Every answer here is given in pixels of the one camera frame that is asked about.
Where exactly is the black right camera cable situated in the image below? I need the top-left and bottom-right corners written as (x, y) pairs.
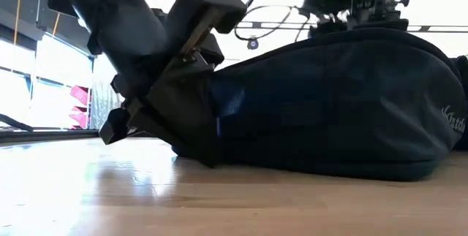
top-left (233, 4), bottom-right (312, 43)

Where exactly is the ceiling light rail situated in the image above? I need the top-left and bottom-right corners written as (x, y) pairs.
top-left (233, 20), bottom-right (468, 34)

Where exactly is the yellow hanging cable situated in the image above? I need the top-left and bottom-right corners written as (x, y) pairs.
top-left (50, 11), bottom-right (61, 38)
top-left (12, 0), bottom-right (24, 47)

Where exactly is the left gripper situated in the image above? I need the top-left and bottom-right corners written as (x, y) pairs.
top-left (98, 51), bottom-right (220, 167)

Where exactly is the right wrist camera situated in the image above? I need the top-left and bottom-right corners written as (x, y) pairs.
top-left (347, 0), bottom-right (416, 31)

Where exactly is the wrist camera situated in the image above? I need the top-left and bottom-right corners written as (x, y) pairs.
top-left (151, 0), bottom-right (248, 65)
top-left (347, 0), bottom-right (416, 31)

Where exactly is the grey corrugated panel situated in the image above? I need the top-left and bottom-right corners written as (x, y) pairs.
top-left (90, 77), bottom-right (124, 131)

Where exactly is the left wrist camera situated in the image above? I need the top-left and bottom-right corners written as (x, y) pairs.
top-left (151, 0), bottom-right (248, 65)

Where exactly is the red shelf unit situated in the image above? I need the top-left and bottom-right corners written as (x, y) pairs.
top-left (68, 85), bottom-right (91, 130)

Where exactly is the navy blue backpack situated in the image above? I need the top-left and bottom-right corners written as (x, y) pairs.
top-left (171, 27), bottom-right (468, 182)

